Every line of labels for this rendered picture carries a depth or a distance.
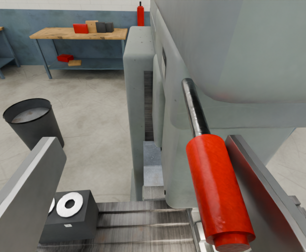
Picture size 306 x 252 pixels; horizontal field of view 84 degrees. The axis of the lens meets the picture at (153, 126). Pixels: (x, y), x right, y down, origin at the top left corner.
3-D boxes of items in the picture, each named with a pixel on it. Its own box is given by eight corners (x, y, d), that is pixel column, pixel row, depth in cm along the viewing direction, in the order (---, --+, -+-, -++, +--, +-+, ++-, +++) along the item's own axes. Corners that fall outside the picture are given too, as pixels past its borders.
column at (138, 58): (185, 219, 167) (246, 56, 65) (137, 221, 165) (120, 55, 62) (177, 174, 205) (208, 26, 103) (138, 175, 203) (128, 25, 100)
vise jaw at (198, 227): (236, 239, 67) (239, 235, 64) (198, 243, 65) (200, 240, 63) (229, 222, 71) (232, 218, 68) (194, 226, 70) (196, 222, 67)
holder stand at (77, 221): (95, 238, 72) (83, 220, 59) (39, 244, 70) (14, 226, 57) (99, 209, 81) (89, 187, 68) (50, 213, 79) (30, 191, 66)
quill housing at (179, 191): (240, 209, 46) (318, 116, 25) (164, 213, 45) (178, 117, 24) (217, 154, 61) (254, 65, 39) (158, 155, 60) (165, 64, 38)
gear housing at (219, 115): (352, 131, 23) (435, 53, 16) (168, 135, 21) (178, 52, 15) (241, 49, 48) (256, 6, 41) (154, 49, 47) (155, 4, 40)
